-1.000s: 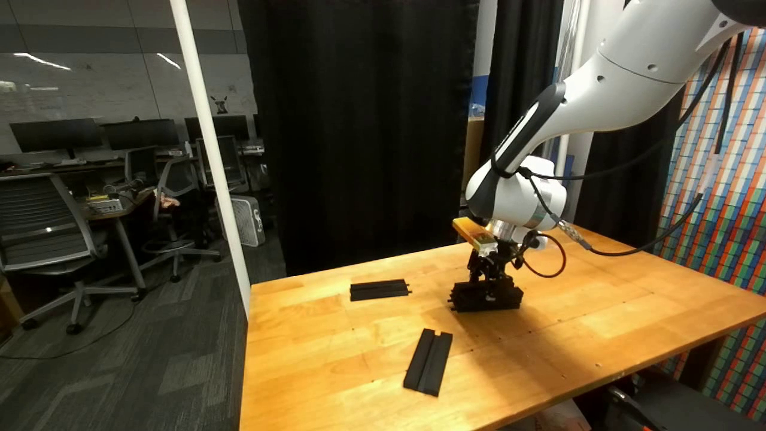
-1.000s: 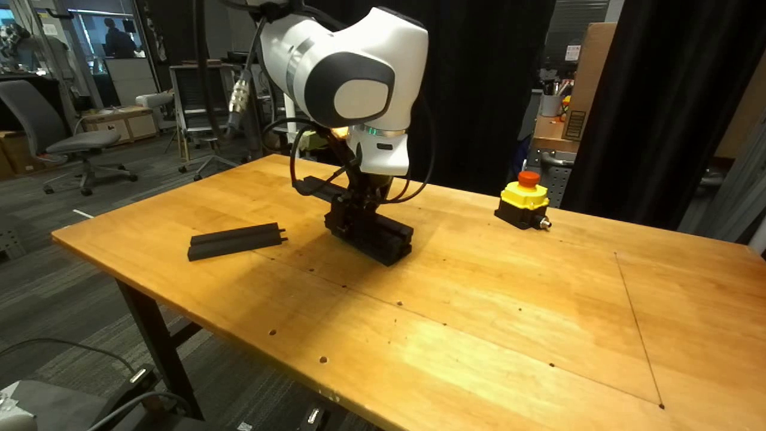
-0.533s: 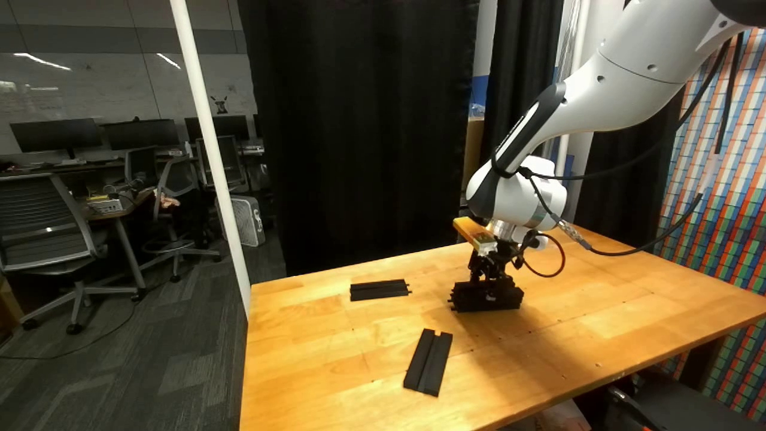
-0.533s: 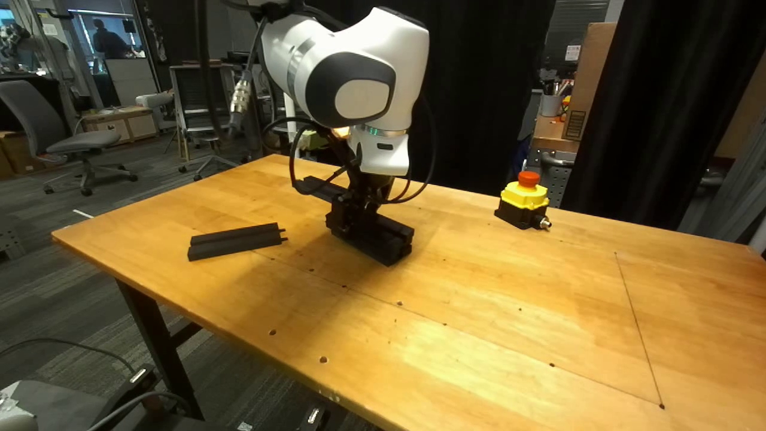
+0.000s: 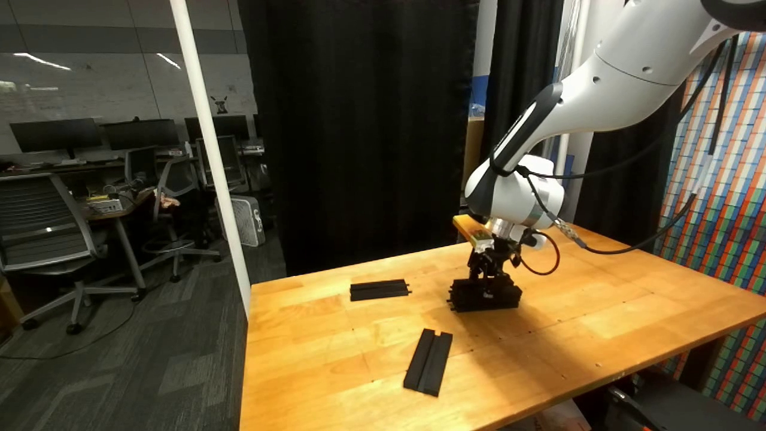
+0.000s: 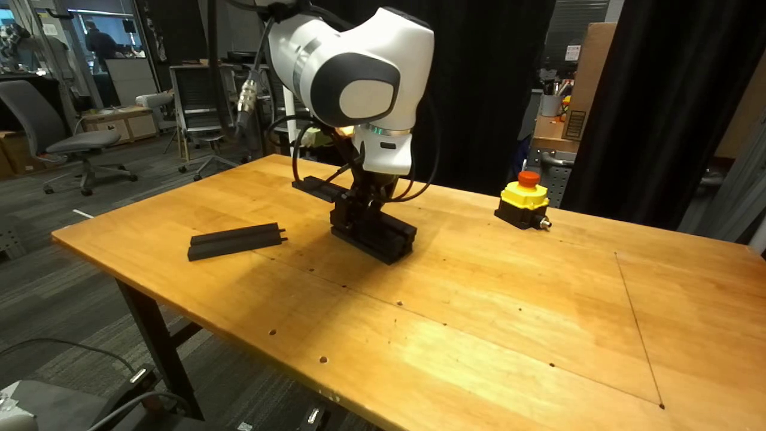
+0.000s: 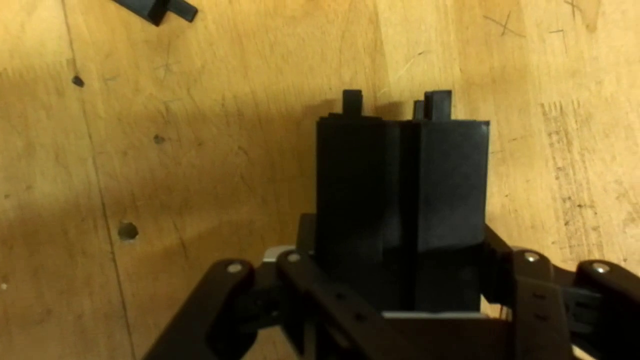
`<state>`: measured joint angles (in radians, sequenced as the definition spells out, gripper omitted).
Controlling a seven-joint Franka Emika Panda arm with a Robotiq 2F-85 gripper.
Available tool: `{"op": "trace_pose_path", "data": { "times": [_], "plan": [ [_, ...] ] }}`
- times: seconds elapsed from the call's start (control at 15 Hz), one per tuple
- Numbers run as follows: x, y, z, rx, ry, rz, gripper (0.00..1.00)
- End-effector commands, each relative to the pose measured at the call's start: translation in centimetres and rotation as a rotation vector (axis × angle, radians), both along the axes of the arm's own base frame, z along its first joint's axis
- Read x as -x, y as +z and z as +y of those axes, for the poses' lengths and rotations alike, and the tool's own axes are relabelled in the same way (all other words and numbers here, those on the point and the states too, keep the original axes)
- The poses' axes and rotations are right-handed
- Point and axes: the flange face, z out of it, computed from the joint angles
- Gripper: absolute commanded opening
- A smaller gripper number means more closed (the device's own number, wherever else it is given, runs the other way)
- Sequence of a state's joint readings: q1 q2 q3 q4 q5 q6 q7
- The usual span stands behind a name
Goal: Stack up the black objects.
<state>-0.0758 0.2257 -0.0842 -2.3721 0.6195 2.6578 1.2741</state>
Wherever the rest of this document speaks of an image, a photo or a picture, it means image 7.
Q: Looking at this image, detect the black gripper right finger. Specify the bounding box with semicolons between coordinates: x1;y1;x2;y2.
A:
481;224;640;360

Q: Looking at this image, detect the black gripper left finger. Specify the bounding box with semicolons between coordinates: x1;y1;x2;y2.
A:
143;214;402;360

